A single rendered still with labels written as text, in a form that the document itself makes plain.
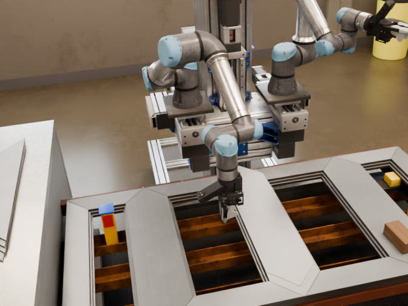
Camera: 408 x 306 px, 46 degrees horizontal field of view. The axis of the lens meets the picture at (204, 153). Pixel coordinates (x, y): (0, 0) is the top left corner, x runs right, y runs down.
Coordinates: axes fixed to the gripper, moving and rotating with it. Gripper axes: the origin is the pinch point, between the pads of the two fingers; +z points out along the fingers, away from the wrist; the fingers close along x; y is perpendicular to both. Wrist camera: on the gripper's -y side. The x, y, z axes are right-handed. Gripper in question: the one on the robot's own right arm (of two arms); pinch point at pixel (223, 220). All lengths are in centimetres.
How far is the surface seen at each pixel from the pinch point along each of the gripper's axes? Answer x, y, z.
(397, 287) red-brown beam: -37, 52, 11
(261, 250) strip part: -13.5, 11.2, 5.7
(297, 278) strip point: -29.3, 18.5, 5.7
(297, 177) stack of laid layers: 27, 41, 7
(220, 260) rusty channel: -2.0, -1.8, 18.4
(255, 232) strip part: -3.5, 11.8, 5.7
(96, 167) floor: 192, -58, 91
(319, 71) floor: 317, 186, 91
